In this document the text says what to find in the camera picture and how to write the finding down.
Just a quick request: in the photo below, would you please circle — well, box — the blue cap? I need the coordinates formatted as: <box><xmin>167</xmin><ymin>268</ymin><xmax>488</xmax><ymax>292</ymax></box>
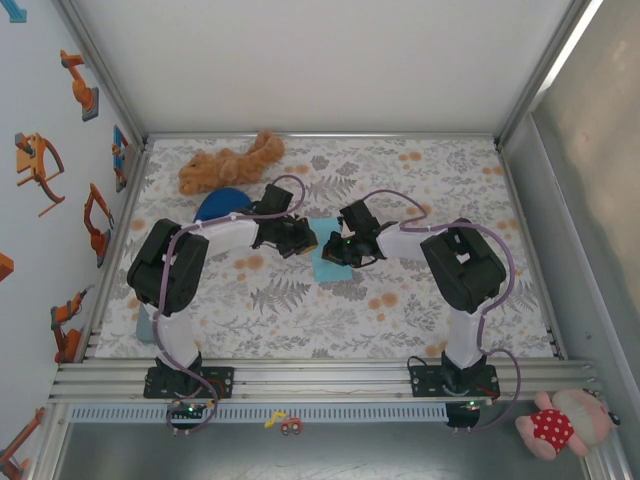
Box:
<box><xmin>193</xmin><ymin>187</ymin><xmax>254</xmax><ymax>224</ymax></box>

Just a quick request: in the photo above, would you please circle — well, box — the aluminium frame rail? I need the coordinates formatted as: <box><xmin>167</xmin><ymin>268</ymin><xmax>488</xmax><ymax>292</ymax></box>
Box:
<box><xmin>74</xmin><ymin>142</ymin><xmax>154</xmax><ymax>362</ymax></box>
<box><xmin>48</xmin><ymin>357</ymin><xmax>601</xmax><ymax>404</ymax></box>
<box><xmin>494</xmin><ymin>0</ymin><xmax>609</xmax><ymax>146</ymax></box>
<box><xmin>144</xmin><ymin>131</ymin><xmax>501</xmax><ymax>142</ymax></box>
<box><xmin>52</xmin><ymin>0</ymin><xmax>149</xmax><ymax>146</ymax></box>
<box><xmin>494</xmin><ymin>139</ymin><xmax>569</xmax><ymax>361</ymax></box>

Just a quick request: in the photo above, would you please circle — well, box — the blue and orange wall sticker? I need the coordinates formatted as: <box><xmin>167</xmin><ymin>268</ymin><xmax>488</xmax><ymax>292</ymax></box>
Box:
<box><xmin>112</xmin><ymin>124</ymin><xmax>131</xmax><ymax>194</ymax></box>

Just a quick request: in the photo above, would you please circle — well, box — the pink doll red dotted dress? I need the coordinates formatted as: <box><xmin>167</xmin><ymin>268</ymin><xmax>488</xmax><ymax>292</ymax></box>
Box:
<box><xmin>514</xmin><ymin>388</ymin><xmax>623</xmax><ymax>462</ymax></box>

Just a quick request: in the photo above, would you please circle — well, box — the white slotted cable duct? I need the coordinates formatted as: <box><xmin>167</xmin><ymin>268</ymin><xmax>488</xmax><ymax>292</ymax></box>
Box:
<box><xmin>67</xmin><ymin>403</ymin><xmax>449</xmax><ymax>424</ymax></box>

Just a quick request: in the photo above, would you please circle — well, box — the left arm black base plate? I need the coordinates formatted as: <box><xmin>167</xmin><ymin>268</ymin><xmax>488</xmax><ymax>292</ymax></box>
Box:
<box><xmin>143</xmin><ymin>365</ymin><xmax>236</xmax><ymax>400</ymax></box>

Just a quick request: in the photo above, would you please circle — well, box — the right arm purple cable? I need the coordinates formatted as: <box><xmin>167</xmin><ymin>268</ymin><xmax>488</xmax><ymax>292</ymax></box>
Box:
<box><xmin>364</xmin><ymin>189</ymin><xmax>524</xmax><ymax>434</ymax></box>

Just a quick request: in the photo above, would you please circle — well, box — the brown teddy bear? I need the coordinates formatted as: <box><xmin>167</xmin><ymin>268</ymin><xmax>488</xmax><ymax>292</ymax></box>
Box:
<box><xmin>178</xmin><ymin>130</ymin><xmax>286</xmax><ymax>197</ymax></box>

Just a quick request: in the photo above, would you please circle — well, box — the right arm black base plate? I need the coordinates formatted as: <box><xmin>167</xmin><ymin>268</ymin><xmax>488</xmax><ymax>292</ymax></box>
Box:
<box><xmin>408</xmin><ymin>364</ymin><xmax>501</xmax><ymax>399</ymax></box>

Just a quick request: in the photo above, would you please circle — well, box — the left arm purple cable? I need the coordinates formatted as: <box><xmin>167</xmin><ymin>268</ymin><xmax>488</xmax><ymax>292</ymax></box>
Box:
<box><xmin>152</xmin><ymin>174</ymin><xmax>306</xmax><ymax>436</ymax></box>

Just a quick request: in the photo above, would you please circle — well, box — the orange gripper wall sticker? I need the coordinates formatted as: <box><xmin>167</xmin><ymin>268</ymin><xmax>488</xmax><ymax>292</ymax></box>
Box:
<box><xmin>13</xmin><ymin>132</ymin><xmax>67</xmax><ymax>218</ymax></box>

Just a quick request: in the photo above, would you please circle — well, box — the light blue paper sheet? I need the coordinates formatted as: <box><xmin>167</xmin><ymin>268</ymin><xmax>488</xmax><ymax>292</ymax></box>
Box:
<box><xmin>310</xmin><ymin>218</ymin><xmax>354</xmax><ymax>284</ymax></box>

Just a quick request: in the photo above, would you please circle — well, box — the floral tablecloth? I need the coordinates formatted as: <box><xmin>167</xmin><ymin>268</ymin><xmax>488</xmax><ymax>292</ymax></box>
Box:
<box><xmin>94</xmin><ymin>137</ymin><xmax>556</xmax><ymax>360</ymax></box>

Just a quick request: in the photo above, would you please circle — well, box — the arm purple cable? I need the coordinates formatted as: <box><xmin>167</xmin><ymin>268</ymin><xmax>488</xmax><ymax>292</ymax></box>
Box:
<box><xmin>152</xmin><ymin>174</ymin><xmax>306</xmax><ymax>436</ymax></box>
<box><xmin>364</xmin><ymin>189</ymin><xmax>524</xmax><ymax>434</ymax></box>

